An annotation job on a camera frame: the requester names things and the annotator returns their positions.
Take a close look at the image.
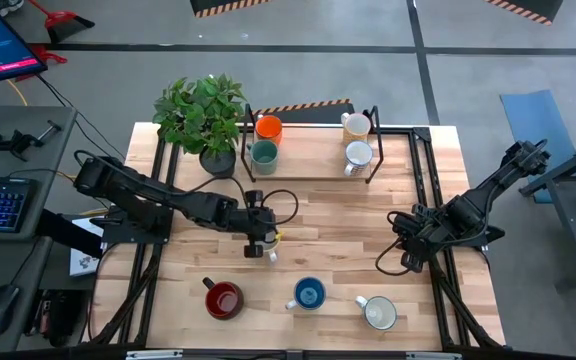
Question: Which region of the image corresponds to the black right camera cable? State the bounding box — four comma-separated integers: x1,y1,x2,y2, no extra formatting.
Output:
374,209,419,278

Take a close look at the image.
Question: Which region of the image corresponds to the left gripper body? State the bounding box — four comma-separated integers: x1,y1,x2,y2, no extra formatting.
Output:
235,207,280,260

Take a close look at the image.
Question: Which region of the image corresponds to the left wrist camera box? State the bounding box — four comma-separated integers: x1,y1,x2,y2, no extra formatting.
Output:
245,188,265,209

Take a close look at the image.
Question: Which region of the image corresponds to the black angled block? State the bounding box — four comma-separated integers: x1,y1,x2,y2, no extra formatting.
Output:
34,208,105,260

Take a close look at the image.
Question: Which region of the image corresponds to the black box under desk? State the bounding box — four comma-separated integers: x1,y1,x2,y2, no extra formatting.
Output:
23,288,93,350

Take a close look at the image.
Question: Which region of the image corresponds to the grey-white mug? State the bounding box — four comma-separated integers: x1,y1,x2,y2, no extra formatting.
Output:
354,294,399,332

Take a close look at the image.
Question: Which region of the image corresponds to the red floor stand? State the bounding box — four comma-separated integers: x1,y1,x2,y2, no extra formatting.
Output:
15,43,69,82

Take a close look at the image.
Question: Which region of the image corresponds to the grey metal cart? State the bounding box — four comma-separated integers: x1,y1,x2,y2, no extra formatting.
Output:
517,129,576,294

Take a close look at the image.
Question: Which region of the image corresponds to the white mug blue leaf pattern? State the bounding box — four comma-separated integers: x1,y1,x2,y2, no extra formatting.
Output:
342,140,375,178

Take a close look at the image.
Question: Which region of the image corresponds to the dark red round mug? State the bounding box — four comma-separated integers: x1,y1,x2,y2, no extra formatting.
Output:
201,276,245,322

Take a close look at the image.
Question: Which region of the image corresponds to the yellow cable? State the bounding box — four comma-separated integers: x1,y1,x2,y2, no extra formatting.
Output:
5,78,112,217

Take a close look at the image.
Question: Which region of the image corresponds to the blue mug white handle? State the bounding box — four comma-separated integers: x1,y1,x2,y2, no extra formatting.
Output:
284,276,328,312

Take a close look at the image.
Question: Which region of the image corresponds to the black aluminium table frame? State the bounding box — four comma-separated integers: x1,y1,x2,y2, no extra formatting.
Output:
86,124,505,351

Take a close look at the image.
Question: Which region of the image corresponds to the black camera cable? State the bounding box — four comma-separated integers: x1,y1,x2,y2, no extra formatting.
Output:
374,209,419,278
260,188,300,227

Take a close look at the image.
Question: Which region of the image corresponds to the red dustpan with broom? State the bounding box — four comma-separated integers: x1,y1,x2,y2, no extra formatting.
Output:
26,0,96,44

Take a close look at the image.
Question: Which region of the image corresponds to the black clamp tool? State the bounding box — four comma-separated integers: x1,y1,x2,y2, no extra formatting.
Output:
0,119,64,163

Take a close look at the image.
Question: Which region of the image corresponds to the black computer mouse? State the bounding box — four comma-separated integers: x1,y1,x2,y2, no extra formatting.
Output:
0,283,21,338

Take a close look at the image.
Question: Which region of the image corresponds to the grey desk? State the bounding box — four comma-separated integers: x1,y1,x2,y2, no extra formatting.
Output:
0,104,79,354

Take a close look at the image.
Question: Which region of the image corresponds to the wooden shelf black wire frame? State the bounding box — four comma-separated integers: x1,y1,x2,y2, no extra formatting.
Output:
239,103,385,185

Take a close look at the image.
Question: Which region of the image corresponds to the blue floor mat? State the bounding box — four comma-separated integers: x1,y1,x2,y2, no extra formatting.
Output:
499,89,576,205

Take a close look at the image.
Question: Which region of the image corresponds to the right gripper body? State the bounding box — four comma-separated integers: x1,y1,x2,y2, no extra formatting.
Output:
391,203,444,274

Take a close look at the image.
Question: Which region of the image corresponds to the green plant black pot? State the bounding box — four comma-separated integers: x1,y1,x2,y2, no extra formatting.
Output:
151,72,248,180

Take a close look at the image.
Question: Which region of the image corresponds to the white mug red lattice pattern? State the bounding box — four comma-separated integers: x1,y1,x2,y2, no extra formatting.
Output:
340,111,373,146

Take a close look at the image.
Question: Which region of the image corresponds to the white printed box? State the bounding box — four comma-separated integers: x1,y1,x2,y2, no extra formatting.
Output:
68,216,102,279

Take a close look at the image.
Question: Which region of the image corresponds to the cream mug orange pattern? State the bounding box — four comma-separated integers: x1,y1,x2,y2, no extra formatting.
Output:
261,234,284,265

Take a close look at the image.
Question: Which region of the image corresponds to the teal mug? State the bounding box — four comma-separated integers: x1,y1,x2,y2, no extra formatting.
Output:
245,139,280,177

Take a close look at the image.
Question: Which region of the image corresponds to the orange-inside mug white handle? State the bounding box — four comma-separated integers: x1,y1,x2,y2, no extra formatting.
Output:
253,114,284,147

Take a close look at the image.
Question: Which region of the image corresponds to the black left camera cable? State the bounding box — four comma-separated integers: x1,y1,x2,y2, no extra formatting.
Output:
260,188,300,227

